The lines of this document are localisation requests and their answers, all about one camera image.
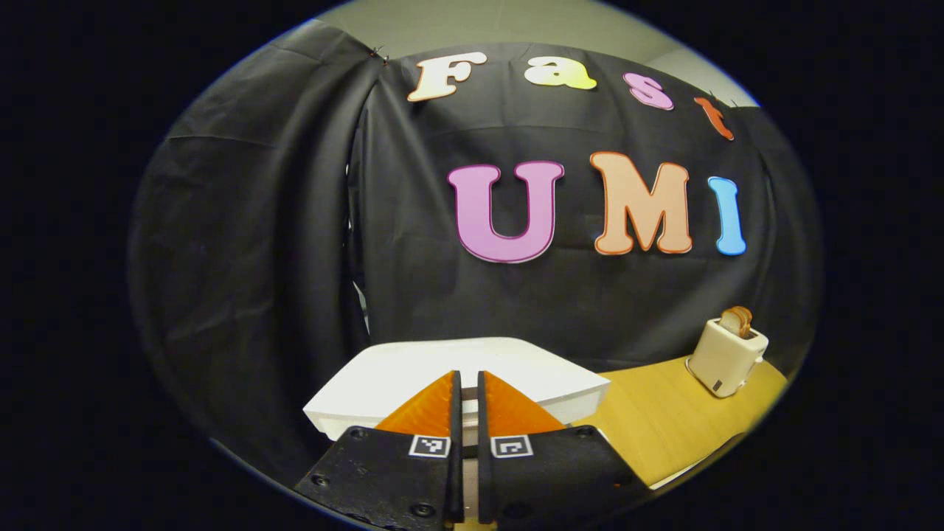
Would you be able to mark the white toaster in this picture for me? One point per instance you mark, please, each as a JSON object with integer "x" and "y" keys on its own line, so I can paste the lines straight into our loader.
{"x": 726, "y": 361}

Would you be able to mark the brown toast slice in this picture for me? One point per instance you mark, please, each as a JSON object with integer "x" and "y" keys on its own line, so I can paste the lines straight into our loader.
{"x": 736, "y": 321}

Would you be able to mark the black backdrop cloth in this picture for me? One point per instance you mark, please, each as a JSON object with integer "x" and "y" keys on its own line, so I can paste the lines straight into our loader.
{"x": 295, "y": 258}

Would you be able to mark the white rice cooker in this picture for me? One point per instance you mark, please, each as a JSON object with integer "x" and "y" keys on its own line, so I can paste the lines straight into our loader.
{"x": 413, "y": 369}

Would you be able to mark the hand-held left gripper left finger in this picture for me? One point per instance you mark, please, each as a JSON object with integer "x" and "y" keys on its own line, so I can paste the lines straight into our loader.
{"x": 456, "y": 457}

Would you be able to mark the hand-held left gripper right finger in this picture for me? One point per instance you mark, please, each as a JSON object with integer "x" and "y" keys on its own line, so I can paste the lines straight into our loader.
{"x": 484, "y": 457}

